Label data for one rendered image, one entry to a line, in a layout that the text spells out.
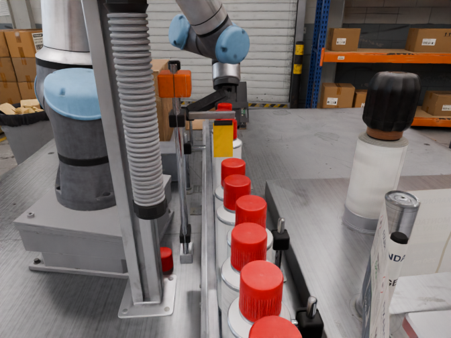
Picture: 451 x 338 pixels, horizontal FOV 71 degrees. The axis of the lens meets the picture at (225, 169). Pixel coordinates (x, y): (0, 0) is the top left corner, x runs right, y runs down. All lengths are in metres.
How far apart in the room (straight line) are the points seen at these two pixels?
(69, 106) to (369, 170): 0.52
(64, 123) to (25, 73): 3.53
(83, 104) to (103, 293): 0.32
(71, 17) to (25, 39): 3.33
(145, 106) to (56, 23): 0.45
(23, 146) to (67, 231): 2.35
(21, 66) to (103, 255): 3.61
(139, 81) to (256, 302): 0.20
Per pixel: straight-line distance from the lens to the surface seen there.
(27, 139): 2.90
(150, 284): 0.55
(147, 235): 0.49
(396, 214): 0.42
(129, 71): 0.28
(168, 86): 0.43
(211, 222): 0.52
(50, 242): 0.66
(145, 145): 0.29
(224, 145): 0.48
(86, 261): 0.65
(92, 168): 0.62
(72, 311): 0.61
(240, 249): 0.29
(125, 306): 0.59
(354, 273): 0.59
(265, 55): 4.73
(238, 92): 0.84
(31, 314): 0.64
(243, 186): 0.37
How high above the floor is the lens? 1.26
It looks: 25 degrees down
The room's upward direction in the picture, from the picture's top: straight up
